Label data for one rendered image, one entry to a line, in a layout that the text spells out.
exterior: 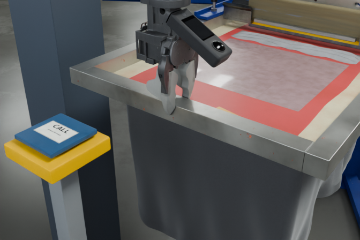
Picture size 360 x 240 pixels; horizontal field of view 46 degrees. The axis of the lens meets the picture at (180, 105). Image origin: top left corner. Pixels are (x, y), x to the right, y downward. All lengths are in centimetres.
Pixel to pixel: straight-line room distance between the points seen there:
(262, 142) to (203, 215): 37
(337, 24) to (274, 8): 19
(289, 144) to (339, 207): 152
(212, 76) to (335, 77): 28
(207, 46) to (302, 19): 59
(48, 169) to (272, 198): 43
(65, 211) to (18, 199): 142
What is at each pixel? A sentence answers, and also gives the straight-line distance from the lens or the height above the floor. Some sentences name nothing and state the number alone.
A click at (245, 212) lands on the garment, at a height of 72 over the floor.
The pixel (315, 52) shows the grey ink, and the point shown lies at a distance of 117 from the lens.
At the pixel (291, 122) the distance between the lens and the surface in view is 82.
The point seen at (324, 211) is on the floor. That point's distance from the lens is 215.
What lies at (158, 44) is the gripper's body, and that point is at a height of 111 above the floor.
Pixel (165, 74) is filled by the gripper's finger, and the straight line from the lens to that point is 73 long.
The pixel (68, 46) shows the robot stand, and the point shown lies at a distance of 123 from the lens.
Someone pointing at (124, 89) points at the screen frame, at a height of 98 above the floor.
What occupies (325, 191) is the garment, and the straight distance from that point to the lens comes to 114.
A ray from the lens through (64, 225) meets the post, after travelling 86.
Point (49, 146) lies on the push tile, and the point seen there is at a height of 97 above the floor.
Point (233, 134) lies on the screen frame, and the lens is 72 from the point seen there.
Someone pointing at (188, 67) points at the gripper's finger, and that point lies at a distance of 78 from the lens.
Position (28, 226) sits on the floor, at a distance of 208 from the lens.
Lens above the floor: 135
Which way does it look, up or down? 27 degrees down
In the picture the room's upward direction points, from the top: straight up
